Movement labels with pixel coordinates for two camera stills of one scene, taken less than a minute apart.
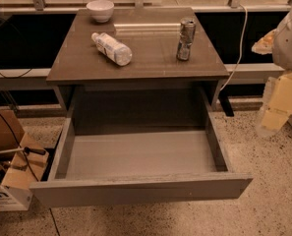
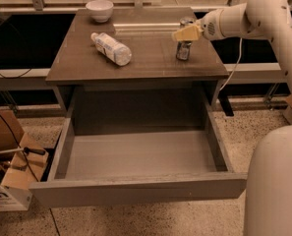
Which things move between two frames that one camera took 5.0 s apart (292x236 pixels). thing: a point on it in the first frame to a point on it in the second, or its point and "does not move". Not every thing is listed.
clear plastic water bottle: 112,48 does not move
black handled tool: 27,149 does not move
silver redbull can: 187,32 does not move
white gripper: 290,43 to 210,25
